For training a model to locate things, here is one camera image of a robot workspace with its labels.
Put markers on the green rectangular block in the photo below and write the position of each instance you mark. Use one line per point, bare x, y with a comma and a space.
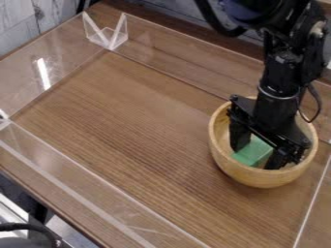
254, 154

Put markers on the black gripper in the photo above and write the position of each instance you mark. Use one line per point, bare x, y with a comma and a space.
269, 117

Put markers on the light wooden bowl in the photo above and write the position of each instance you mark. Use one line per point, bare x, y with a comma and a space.
255, 177

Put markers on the clear acrylic tray walls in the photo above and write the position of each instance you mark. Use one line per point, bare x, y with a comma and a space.
106, 102

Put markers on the black metal table frame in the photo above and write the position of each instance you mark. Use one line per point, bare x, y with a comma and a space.
22, 208

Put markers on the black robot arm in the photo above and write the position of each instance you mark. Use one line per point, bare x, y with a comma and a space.
294, 25

